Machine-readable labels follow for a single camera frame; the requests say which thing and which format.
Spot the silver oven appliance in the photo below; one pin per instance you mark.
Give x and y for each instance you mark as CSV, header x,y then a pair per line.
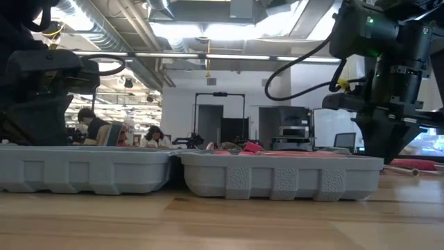
x,y
294,131

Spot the blue-grey chair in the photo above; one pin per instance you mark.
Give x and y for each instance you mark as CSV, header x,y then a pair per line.
x,y
114,135

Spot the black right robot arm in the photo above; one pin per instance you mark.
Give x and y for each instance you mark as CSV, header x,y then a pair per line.
x,y
399,69

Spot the grey wall vent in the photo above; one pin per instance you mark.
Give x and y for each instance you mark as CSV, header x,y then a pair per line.
x,y
211,81
266,82

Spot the grey mesh office chair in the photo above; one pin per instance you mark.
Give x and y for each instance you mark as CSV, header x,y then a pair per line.
x,y
345,140

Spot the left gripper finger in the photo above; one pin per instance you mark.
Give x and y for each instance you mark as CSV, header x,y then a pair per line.
x,y
52,121
17,125

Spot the grey plastic tool case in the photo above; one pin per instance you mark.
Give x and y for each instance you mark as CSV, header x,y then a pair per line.
x,y
277,177

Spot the black ceiling spotlight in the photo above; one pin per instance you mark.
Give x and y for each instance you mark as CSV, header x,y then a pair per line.
x,y
149,98
128,83

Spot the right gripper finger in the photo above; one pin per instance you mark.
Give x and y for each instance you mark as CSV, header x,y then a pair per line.
x,y
402,139
374,135

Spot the black round ceiling fixture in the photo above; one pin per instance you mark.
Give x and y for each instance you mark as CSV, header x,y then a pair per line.
x,y
52,31

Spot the black equipment cabinet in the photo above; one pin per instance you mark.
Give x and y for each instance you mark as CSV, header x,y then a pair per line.
x,y
295,116

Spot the whiteboard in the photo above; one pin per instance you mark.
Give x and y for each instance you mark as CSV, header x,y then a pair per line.
x,y
326,128

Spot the long tube ceiling light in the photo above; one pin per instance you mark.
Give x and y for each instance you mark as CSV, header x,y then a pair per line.
x,y
236,57

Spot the other-station black robot arm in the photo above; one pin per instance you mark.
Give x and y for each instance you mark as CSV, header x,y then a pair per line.
x,y
189,140

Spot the black rig frame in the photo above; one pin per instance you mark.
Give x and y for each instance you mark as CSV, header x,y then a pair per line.
x,y
219,94

